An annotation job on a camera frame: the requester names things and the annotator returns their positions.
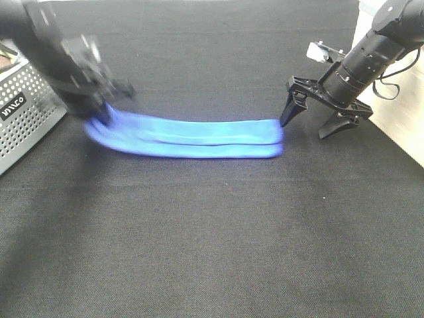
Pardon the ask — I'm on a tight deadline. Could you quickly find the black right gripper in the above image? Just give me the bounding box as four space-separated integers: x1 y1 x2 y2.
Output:
280 76 373 139

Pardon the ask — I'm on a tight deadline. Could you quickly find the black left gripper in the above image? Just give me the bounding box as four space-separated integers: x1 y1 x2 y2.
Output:
61 70 136 126

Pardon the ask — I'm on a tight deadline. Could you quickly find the blue microfibre towel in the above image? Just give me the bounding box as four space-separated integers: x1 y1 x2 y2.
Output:
84 106 284 159

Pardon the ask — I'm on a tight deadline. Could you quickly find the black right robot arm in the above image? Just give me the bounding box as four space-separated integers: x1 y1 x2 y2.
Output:
280 1 423 139

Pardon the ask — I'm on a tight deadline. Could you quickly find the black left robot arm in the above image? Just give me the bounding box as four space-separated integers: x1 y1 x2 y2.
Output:
1 1 135 124

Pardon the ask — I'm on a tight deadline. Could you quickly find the grey perforated plastic basket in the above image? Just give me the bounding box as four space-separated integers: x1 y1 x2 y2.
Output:
0 60 66 174

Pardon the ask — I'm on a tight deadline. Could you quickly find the white plastic storage crate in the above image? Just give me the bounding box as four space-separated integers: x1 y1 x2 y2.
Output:
350 0 424 163

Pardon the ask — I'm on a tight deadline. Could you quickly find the yellow cloth in basket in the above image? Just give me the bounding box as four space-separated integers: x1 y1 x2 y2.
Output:
0 42 19 58

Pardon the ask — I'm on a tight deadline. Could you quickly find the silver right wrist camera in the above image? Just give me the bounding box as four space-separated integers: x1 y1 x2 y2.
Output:
306 41 346 64

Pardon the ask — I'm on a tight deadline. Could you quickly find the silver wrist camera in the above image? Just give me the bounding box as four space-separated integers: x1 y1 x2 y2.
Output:
306 41 346 64
61 34 101 66

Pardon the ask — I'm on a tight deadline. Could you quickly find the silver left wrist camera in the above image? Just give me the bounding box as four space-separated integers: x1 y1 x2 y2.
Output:
61 34 101 66

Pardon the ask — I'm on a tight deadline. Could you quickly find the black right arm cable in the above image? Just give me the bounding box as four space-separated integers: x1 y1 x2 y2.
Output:
370 46 423 100

